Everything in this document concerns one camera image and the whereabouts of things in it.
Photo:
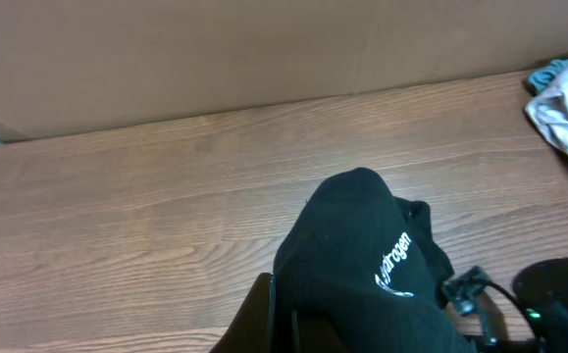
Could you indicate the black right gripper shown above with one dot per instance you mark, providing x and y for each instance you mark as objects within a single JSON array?
[{"x": 540, "y": 295}]

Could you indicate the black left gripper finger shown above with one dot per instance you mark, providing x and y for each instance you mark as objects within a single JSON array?
[{"x": 251, "y": 330}]

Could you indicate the black t-shirt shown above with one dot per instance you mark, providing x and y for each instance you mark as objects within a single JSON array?
[{"x": 366, "y": 261}]

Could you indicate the teal garment in pile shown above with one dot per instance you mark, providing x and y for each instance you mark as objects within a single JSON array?
[{"x": 540, "y": 79}]

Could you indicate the brown cardboard backboard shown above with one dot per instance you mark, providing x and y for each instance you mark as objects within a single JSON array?
[{"x": 75, "y": 66}]

